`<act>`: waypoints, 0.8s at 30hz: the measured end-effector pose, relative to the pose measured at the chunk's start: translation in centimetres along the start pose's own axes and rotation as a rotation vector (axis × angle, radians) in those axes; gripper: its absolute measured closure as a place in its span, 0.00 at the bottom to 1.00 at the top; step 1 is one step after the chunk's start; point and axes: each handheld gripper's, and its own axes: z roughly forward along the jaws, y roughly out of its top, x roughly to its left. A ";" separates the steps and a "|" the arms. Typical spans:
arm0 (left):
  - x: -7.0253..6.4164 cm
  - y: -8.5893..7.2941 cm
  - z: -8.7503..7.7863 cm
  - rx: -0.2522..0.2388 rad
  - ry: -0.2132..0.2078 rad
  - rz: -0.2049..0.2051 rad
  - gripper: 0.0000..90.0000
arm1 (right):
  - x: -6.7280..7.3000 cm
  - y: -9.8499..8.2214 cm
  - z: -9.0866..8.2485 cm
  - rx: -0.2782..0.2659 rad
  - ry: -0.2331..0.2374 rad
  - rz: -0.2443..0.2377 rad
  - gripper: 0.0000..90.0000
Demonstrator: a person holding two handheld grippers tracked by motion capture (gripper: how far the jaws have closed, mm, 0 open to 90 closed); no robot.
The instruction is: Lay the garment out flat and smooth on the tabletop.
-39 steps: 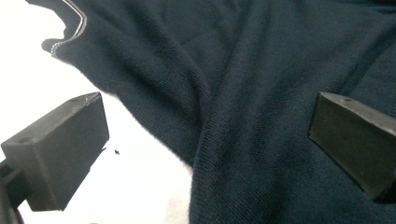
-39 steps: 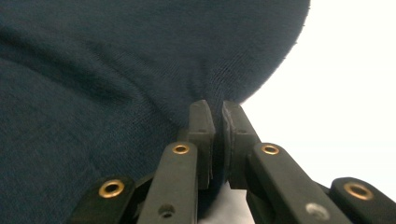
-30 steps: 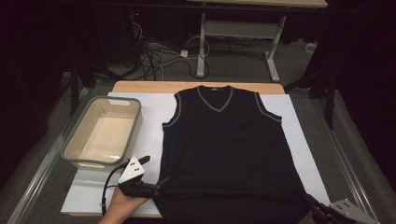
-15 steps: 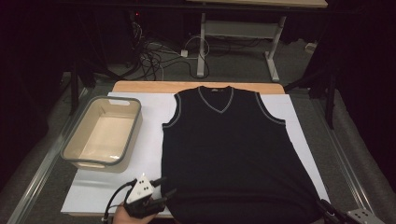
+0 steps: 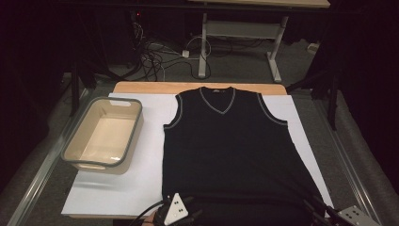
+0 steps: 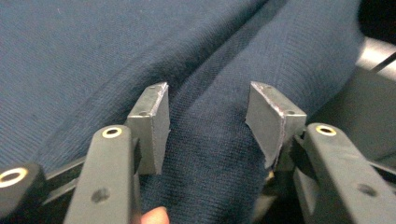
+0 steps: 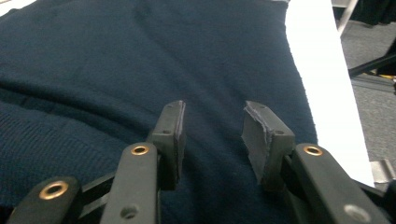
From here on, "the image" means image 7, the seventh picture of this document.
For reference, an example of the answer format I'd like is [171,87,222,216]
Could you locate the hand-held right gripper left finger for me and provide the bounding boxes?
[146,100,187,191]

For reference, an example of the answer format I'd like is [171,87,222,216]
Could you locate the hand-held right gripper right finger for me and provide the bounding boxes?
[240,100,296,192]

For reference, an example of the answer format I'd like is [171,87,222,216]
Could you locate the navy knit sweater white stripes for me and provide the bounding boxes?
[0,0,318,224]

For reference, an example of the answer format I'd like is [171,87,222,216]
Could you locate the white table cover sheet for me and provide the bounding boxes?
[0,0,375,188]

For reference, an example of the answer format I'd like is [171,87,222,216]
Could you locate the black metal stand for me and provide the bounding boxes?
[347,36,396,78]

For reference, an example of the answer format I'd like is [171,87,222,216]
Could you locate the white-legged background desk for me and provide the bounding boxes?
[336,0,360,35]

